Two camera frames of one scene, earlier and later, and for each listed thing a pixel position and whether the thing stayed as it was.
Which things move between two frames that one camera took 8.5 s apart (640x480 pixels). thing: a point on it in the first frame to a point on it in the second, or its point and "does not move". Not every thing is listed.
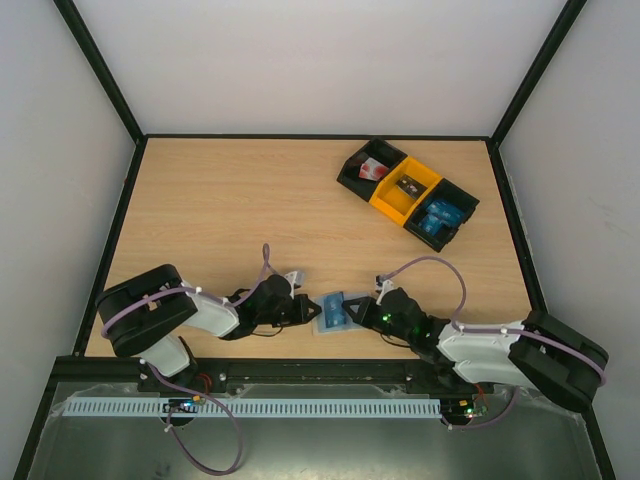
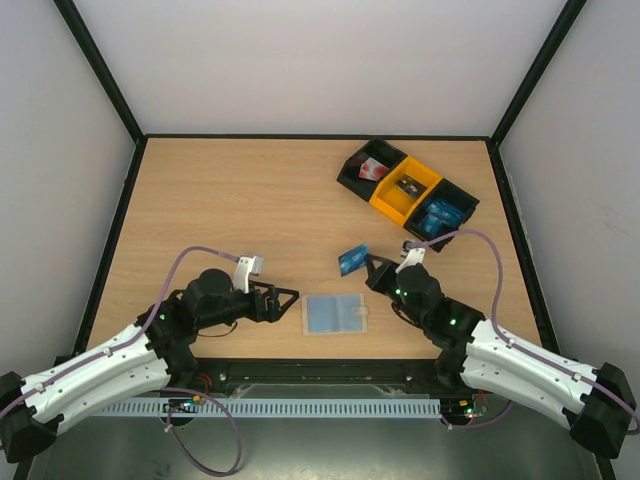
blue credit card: [446, 211] does not move
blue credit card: [333, 309] to [353, 259]
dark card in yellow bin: [411, 186] does not move
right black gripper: [373, 308] to [383, 275]
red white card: [372, 170] does not move
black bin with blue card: [441, 214] does not move
